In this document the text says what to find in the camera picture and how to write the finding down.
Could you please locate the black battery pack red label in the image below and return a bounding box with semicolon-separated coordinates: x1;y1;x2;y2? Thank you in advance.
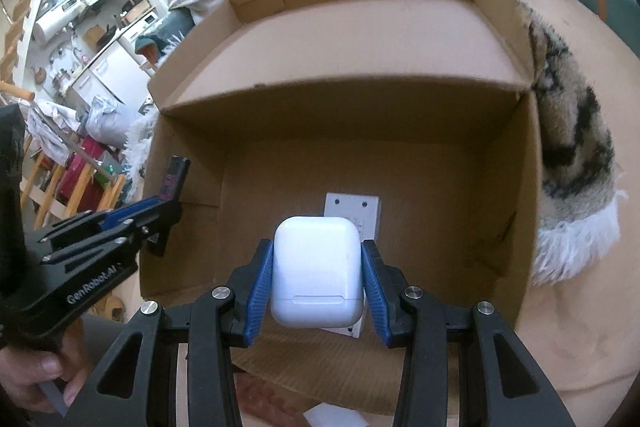
149;155;192;258

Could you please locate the white charger cube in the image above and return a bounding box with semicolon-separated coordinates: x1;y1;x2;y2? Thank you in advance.
270;216;364;329

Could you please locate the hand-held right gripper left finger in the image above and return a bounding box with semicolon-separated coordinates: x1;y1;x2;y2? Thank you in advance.
62;238;275;427

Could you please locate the white paper sheet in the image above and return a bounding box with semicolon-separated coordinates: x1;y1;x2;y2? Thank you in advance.
305;404;372;427

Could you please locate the white plastic bag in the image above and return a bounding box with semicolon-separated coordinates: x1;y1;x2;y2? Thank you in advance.
82;96;131;144

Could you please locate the cardboard box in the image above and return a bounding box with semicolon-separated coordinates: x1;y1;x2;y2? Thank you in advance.
140;0;544;415

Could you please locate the white kitchen counter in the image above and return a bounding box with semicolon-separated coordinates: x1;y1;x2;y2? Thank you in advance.
65;39;151;108

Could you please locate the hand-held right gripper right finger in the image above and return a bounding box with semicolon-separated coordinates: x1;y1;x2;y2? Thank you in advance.
361;239;576;427

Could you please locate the spotted fur blanket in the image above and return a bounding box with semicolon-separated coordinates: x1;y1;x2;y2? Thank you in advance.
520;2;626;290

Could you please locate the teal cloth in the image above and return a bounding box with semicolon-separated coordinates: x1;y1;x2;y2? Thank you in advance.
136;9;196;58

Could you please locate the wooden chair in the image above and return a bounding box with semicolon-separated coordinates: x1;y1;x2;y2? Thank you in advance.
20;147;127;229

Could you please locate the white water heater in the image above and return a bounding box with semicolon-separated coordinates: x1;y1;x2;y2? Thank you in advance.
32;9;69;46

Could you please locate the white washing machine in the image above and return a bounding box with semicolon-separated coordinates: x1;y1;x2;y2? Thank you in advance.
120;7;161;40

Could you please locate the red bag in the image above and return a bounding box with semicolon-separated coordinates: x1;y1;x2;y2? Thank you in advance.
57;137;109;208

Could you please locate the person's left hand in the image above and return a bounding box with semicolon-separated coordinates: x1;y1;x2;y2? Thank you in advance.
0;327;95;415

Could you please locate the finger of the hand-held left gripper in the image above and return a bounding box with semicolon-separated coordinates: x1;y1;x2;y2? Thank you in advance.
41;221;174;266
37;196;183;247

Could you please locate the white remote control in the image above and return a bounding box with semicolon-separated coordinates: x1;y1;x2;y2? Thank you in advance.
320;193;385;340

